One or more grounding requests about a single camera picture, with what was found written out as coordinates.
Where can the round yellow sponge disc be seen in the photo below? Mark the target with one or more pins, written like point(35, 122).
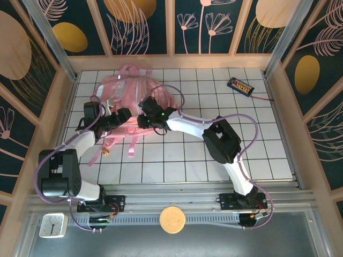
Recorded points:
point(172, 219)

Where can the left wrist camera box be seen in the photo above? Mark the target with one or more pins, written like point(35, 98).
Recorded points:
point(107, 105)

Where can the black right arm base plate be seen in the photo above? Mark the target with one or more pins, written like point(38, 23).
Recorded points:
point(227, 200)

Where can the aluminium frame post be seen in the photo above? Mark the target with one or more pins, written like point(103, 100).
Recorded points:
point(286, 40)
point(51, 40)

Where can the white alarm clock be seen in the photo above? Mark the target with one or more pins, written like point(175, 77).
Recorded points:
point(53, 225)

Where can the small brass knob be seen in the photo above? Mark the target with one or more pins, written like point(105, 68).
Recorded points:
point(106, 151)

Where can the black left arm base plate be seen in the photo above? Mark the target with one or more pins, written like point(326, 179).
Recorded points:
point(118, 202)

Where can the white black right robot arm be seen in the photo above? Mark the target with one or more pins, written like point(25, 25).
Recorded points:
point(187, 124)

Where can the aluminium mounting rail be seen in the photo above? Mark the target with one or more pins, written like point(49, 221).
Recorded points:
point(171, 199)

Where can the pink school backpack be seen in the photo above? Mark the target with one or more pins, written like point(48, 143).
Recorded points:
point(131, 91)

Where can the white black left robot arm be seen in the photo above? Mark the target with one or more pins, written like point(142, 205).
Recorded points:
point(83, 142)

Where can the black charger box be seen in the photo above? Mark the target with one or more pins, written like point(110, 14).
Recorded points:
point(240, 86)

